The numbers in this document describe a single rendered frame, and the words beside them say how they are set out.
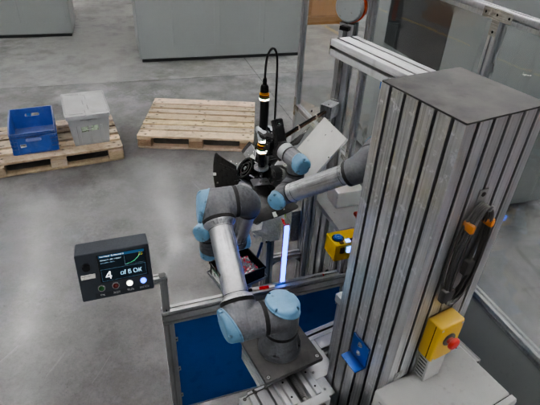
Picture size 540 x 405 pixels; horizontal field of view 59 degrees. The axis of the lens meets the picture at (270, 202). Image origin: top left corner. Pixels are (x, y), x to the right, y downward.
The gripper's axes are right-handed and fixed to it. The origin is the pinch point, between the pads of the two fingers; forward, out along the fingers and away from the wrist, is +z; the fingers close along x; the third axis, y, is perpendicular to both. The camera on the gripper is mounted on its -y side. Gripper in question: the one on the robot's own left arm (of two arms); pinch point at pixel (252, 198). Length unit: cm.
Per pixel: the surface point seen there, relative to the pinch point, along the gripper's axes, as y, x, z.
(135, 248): 9, -7, -61
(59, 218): 218, 96, 23
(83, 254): 20, -9, -75
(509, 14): -85, -78, 38
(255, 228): 1.3, 18.9, 2.3
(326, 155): -15.3, -7.2, 42.2
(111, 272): 14, 0, -70
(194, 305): 2, 32, -44
